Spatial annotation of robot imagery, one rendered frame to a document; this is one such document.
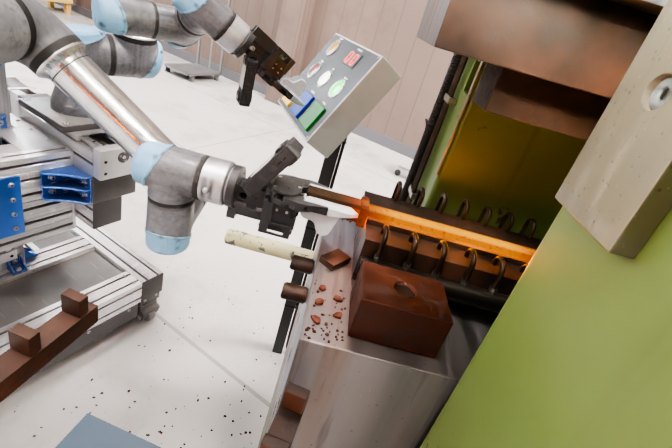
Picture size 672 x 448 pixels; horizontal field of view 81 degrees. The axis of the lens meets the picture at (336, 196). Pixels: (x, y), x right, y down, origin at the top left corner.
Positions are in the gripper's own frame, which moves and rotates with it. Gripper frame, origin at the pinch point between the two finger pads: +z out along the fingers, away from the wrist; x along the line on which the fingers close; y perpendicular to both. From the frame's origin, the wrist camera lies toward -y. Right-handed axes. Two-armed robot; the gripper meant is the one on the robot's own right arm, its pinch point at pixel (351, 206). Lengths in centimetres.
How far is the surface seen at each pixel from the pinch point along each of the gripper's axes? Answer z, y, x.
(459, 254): 18.0, 0.8, 4.5
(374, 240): 4.1, 0.8, 7.3
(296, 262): -6.3, 12.2, 2.1
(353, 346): 3.6, 8.5, 21.0
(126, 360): -56, 100, -37
